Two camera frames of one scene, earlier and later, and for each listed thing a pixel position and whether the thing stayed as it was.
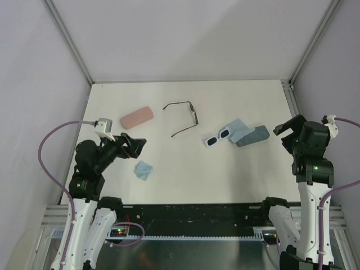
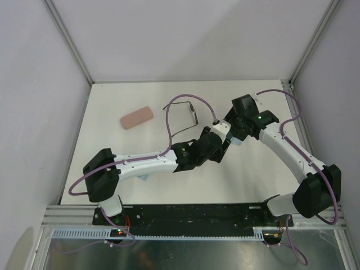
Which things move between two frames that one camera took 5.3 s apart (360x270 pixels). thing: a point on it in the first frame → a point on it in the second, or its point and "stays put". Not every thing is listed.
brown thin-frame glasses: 192,108 stays put
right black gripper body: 289,141 → 237,127
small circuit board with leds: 118,232 stays put
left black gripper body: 113,149 → 217,154
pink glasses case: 137,118 stays put
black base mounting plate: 200,219 stays put
